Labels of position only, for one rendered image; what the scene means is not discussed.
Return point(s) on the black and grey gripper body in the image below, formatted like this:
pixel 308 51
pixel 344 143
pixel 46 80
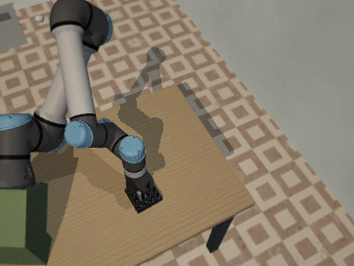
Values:
pixel 141 181

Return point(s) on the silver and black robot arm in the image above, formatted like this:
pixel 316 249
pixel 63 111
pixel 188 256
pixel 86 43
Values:
pixel 80 28

